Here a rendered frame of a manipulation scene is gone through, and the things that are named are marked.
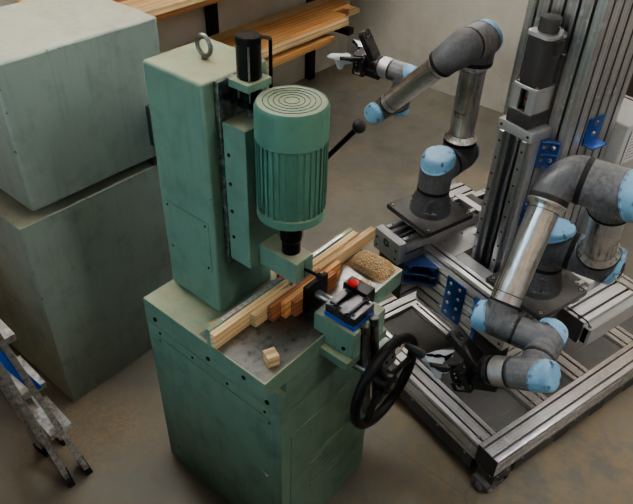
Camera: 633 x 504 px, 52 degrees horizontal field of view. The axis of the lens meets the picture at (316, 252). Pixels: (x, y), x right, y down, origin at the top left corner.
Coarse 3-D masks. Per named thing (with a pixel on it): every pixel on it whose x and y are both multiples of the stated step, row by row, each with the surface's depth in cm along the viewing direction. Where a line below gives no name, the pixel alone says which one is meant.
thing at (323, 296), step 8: (312, 280) 176; (320, 280) 176; (304, 288) 173; (312, 288) 175; (320, 288) 178; (304, 296) 175; (312, 296) 177; (320, 296) 176; (328, 296) 176; (304, 304) 177; (312, 304) 179
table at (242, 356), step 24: (336, 288) 188; (384, 288) 191; (312, 312) 179; (240, 336) 171; (264, 336) 172; (288, 336) 172; (312, 336) 172; (384, 336) 181; (216, 360) 170; (240, 360) 165; (288, 360) 165; (336, 360) 171; (264, 384) 159
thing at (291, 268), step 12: (276, 240) 177; (264, 252) 176; (276, 252) 173; (300, 252) 173; (264, 264) 178; (276, 264) 175; (288, 264) 171; (300, 264) 170; (312, 264) 175; (288, 276) 173; (300, 276) 173
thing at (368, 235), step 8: (368, 232) 203; (352, 240) 199; (360, 240) 200; (368, 240) 204; (344, 248) 196; (352, 248) 198; (360, 248) 202; (336, 256) 193; (344, 256) 196; (320, 264) 190; (328, 264) 191; (264, 304) 176; (256, 312) 173; (264, 312) 174; (256, 320) 173; (264, 320) 176
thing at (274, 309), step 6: (318, 270) 186; (312, 276) 184; (300, 282) 182; (294, 288) 180; (288, 294) 178; (276, 300) 176; (270, 306) 174; (276, 306) 174; (270, 312) 174; (276, 312) 175; (270, 318) 176; (276, 318) 177
